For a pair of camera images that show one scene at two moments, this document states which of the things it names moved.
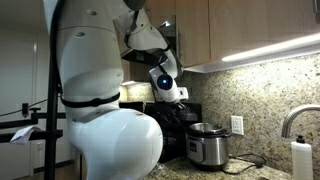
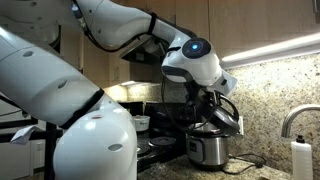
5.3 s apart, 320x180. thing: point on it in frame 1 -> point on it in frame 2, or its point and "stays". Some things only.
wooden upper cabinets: [210, 30] stays
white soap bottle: [302, 161] stays
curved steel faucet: [291, 113] stays
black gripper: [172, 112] -> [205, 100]
